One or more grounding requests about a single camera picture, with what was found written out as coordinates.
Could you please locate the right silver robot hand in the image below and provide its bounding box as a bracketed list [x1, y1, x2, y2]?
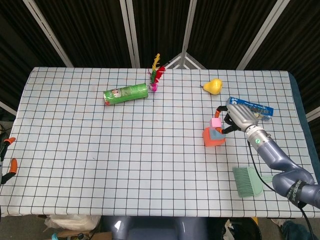
[214, 103, 260, 136]

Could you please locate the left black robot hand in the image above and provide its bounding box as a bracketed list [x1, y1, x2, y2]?
[0, 136, 18, 185]

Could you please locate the small pink cube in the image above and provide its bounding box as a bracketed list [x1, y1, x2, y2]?
[209, 117, 223, 130]

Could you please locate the light blue cube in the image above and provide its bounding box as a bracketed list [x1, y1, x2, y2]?
[209, 126, 226, 140]

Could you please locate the blue cookie box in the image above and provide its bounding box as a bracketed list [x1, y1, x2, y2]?
[226, 96, 275, 122]

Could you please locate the yellow toy pear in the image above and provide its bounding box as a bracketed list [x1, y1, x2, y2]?
[199, 78, 224, 96]

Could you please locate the orange cube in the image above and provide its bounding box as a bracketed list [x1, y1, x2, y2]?
[202, 127, 226, 148]

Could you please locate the checked white tablecloth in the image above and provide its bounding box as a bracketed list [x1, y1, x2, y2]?
[0, 66, 320, 218]

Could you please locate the green hand brush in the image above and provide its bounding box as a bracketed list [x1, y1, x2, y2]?
[232, 166, 275, 199]

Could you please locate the white plastic bag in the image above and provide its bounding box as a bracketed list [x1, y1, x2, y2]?
[44, 214, 101, 232]

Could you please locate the black folding screen panel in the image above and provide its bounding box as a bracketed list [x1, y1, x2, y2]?
[184, 0, 292, 70]
[0, 0, 73, 116]
[23, 0, 133, 68]
[126, 0, 198, 68]
[237, 0, 320, 121]

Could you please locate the colourful feather shuttlecock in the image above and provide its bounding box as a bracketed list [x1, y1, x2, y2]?
[147, 52, 167, 93]

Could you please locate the brown cardboard box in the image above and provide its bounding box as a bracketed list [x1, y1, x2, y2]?
[51, 231, 113, 240]

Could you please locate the black trash bin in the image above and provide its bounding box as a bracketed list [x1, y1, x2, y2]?
[208, 217, 262, 240]

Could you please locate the green chip can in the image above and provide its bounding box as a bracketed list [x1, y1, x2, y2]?
[103, 82, 150, 107]

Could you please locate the blue denim cloth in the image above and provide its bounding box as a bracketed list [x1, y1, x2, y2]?
[281, 219, 318, 240]

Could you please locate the grey-blue robot torso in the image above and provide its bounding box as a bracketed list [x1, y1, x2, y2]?
[101, 216, 208, 240]

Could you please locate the white triangular metal frame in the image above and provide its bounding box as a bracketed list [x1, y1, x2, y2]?
[164, 52, 207, 70]

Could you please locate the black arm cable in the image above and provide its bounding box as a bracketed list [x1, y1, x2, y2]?
[247, 141, 312, 240]

